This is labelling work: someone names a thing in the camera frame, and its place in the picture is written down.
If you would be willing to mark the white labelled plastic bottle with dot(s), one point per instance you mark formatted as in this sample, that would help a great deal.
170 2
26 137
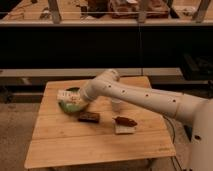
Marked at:
66 96

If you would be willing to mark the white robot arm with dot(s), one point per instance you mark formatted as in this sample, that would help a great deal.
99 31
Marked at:
193 111

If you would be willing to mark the green ceramic bowl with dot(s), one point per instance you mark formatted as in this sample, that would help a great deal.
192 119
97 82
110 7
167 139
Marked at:
72 108

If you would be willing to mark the clear plastic cup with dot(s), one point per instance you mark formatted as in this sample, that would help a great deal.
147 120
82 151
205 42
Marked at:
116 104

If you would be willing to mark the dark brown rectangular box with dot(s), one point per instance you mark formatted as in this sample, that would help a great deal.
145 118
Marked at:
89 117

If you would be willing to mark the dark red chili pepper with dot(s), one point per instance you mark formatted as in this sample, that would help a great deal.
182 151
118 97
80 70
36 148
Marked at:
125 121

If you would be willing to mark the small white card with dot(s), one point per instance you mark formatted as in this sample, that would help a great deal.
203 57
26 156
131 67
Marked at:
121 129

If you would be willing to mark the wooden shelf with clutter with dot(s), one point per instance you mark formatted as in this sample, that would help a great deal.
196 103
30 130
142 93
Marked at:
106 12

